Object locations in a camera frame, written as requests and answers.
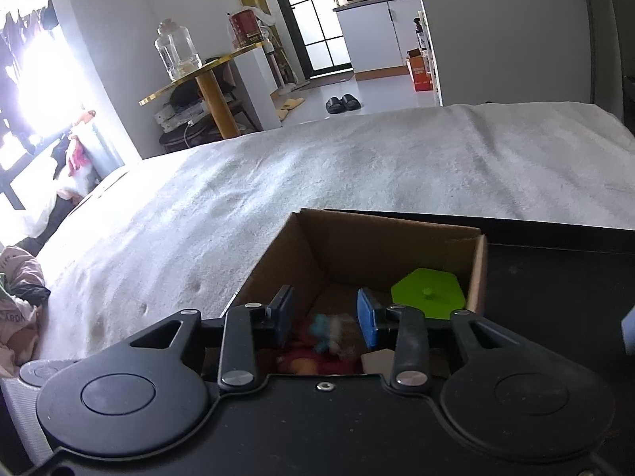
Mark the red box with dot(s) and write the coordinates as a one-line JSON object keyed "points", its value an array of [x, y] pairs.
{"points": [[245, 29]]}

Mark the grey blue cube toy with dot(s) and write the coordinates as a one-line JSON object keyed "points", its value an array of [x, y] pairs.
{"points": [[630, 325]]}

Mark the white shelf unit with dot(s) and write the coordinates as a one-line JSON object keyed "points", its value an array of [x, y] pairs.
{"points": [[430, 59]]}

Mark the pink beige clothing pile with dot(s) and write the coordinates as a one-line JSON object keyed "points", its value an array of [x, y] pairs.
{"points": [[20, 307]]}

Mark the cardboard box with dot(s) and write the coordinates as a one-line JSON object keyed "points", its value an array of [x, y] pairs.
{"points": [[347, 253]]}

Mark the orange carton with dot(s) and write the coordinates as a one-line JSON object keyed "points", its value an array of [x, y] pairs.
{"points": [[419, 72]]}

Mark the red pink hanging clothes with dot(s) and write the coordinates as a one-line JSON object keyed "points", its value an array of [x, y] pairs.
{"points": [[77, 156]]}

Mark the small white blue toy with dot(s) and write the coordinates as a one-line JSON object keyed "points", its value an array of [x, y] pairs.
{"points": [[327, 332]]}

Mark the white kitchen cabinet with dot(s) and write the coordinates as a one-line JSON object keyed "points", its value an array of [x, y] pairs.
{"points": [[377, 34]]}

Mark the green hexagonal toy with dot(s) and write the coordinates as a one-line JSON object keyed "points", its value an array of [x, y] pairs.
{"points": [[426, 292]]}

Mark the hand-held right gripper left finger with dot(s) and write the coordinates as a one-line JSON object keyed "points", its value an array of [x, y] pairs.
{"points": [[285, 317]]}

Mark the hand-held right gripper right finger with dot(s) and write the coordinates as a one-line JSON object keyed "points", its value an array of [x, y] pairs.
{"points": [[367, 322]]}

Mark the hanging laundry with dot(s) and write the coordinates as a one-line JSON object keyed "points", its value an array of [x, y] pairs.
{"points": [[30, 25]]}

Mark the dark spray bottle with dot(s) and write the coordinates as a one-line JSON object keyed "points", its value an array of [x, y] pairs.
{"points": [[420, 34]]}

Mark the round gold-edged table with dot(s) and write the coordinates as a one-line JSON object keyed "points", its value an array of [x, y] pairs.
{"points": [[218, 104]]}

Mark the white fleece blanket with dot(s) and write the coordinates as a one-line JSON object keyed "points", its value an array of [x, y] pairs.
{"points": [[347, 168]]}

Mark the yellow slipper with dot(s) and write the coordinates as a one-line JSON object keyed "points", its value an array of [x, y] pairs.
{"points": [[282, 113], [293, 103]]}

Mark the red toy figure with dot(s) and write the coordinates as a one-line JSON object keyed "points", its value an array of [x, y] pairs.
{"points": [[307, 364]]}

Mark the dark vertical pipe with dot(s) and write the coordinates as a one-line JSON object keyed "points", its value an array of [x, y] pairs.
{"points": [[589, 34]]}

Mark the square glass jar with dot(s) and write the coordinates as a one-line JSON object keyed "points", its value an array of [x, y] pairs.
{"points": [[178, 52]]}

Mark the black round stool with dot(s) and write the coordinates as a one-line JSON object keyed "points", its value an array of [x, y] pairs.
{"points": [[188, 141]]}

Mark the black slipper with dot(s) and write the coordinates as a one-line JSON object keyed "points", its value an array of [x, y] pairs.
{"points": [[335, 105], [350, 101]]}

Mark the black-framed glass door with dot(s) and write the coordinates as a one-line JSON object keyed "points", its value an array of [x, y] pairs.
{"points": [[312, 15]]}

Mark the black tray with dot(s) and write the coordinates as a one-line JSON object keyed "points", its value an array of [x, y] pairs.
{"points": [[545, 297]]}

